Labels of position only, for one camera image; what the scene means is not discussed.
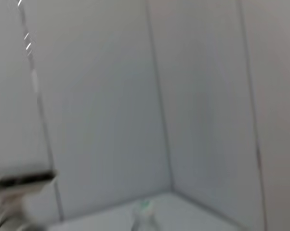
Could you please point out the green utility knife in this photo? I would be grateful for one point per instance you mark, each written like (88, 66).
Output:
(145, 204)

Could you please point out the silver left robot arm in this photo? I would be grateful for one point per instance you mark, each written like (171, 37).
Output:
(5, 216)

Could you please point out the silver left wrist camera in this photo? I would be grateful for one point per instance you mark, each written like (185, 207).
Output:
(27, 178)

